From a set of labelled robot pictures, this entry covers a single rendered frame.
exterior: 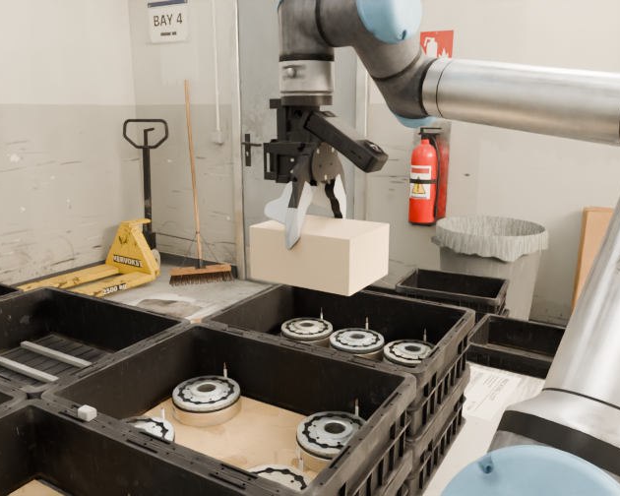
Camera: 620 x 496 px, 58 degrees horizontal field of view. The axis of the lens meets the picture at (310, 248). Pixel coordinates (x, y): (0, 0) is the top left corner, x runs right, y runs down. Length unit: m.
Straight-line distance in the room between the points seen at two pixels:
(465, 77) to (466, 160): 2.72
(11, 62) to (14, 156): 0.62
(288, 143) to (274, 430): 0.41
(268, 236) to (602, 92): 0.43
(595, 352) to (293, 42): 0.55
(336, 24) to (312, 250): 0.28
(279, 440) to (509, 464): 0.54
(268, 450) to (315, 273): 0.25
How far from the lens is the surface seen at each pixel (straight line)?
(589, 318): 0.37
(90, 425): 0.71
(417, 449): 0.86
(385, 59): 0.74
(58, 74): 4.58
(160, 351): 0.91
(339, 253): 0.72
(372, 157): 0.73
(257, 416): 0.88
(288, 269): 0.77
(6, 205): 4.35
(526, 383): 1.34
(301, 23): 0.76
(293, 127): 0.79
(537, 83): 0.68
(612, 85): 0.66
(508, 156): 3.38
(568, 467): 0.31
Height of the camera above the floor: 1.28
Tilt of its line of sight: 14 degrees down
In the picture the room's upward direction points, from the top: straight up
